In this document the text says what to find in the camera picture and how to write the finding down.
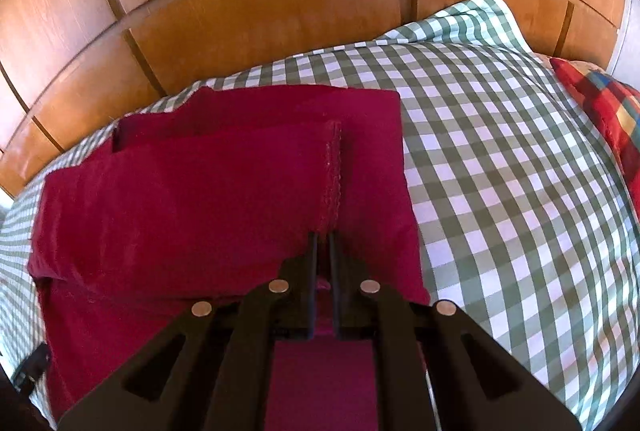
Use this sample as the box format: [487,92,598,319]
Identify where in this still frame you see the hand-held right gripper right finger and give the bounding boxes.
[327,231,584,431]

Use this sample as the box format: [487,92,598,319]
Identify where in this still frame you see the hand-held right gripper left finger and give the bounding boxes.
[57,231,321,431]

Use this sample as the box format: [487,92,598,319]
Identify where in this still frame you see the dark red fleece garment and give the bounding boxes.
[27,85,432,431]

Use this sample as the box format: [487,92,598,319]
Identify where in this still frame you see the green checked bedspread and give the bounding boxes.
[0,0,640,431]

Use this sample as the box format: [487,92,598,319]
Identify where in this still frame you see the multicoloured checked pillow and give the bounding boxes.
[550,57,640,204]

